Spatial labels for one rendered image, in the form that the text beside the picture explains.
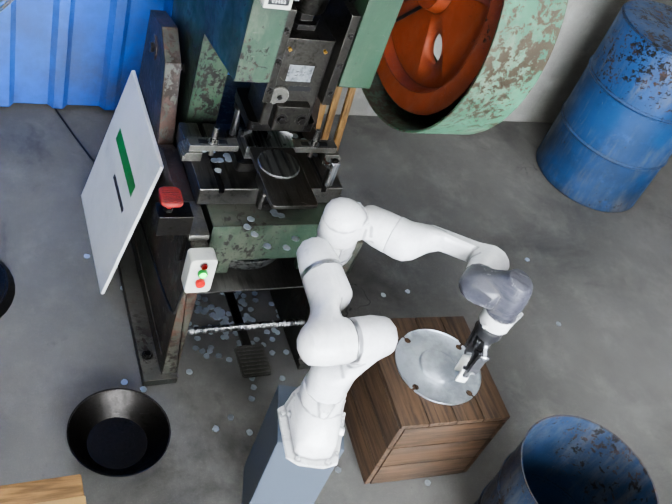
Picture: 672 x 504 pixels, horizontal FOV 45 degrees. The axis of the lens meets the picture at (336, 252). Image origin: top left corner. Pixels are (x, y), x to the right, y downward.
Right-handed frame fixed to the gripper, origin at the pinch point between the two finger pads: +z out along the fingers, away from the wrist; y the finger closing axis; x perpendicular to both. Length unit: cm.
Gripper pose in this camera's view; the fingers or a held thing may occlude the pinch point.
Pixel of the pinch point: (463, 368)
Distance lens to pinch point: 234.3
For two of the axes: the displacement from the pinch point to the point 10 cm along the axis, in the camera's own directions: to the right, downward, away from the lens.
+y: -0.5, 6.9, -7.3
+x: 9.6, 2.4, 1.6
